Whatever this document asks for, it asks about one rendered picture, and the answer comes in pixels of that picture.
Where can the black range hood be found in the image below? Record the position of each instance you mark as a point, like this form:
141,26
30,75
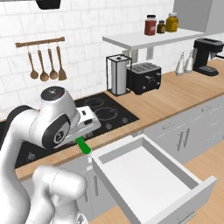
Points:
48,3

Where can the small dark jar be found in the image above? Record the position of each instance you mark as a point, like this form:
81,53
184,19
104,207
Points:
161,27

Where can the grey cupboard door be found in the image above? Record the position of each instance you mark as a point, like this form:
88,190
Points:
170,147
105,198
198,135
80,175

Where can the small wooden spoon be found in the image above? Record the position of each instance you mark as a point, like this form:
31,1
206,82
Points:
34,74

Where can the white shaker bottle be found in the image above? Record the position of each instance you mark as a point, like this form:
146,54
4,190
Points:
189,64
180,67

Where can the grey drawer stack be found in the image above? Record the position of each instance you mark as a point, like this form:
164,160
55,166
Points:
217,122

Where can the black toaster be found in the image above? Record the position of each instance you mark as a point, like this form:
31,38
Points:
144,78

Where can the wooden spatula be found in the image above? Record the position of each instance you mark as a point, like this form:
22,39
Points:
61,74

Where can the black coffee machine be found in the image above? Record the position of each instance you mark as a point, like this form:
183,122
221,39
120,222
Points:
205,52

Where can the white wall shelf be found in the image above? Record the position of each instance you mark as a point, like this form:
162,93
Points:
145,38

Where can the open white drawer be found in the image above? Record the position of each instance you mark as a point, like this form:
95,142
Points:
145,180

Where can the wooden ladle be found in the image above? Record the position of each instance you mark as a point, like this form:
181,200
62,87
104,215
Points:
53,74

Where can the black hob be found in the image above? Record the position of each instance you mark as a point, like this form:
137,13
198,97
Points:
116,112

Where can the red jar with black lid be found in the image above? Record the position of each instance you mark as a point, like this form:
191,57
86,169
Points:
150,26

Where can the grey drawer front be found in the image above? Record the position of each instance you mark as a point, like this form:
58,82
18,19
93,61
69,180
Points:
194,112
154,129

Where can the wooden utensil rail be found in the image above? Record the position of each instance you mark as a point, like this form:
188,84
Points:
40,42

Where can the grey hob knob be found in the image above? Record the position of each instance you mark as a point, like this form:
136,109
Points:
31,156
124,120
108,126

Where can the white paper towel roll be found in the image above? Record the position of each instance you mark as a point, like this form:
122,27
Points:
118,77

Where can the yellow jar with white lid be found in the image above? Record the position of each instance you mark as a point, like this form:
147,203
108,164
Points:
171,24

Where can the large wooden spoon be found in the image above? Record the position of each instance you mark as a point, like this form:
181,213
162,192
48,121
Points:
44,76

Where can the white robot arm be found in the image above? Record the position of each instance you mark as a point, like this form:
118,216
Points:
20,163

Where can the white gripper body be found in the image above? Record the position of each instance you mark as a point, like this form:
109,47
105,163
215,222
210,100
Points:
89,124

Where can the grey wall cupboard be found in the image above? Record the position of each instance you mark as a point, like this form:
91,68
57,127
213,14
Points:
198,13

